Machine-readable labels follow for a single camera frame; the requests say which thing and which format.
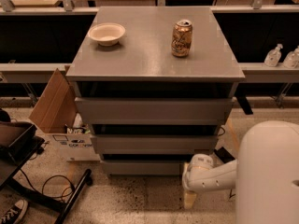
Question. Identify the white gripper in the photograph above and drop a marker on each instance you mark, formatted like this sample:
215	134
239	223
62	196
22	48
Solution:
191	178

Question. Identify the grey bottom drawer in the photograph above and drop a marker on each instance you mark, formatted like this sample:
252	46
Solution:
143	167

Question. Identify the grey drawer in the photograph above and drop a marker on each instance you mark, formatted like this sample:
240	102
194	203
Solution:
143	167
150	144
154	111

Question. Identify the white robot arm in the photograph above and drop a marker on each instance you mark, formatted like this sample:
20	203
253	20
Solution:
265	175

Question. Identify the grey middle drawer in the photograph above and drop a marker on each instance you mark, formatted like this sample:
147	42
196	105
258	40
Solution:
150	144

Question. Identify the grey drawer cabinet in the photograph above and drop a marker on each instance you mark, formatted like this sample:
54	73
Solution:
143	66

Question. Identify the grey top drawer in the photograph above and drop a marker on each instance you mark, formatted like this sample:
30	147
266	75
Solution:
154	111

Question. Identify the open cardboard box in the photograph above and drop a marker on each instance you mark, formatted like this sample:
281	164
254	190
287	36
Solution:
57	116

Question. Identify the black power adapter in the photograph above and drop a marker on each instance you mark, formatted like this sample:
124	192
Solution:
224	155

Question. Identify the clear pump bottle left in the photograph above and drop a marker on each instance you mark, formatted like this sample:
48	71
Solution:
273	56

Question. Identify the clear pump bottle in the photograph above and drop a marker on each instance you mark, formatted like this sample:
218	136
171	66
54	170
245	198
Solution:
292	59
273	56

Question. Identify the gold soda can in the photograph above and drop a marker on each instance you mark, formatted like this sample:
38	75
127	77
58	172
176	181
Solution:
181	38

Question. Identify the clear pump bottle right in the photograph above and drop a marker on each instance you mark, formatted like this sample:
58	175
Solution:
292	59

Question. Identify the black and white sneaker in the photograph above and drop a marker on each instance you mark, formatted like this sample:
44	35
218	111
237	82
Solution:
15	214

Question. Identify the white paper bowl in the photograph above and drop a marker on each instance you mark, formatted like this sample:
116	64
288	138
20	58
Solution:
106	34

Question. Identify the black tray on cart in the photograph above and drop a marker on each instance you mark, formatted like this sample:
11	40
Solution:
13	137

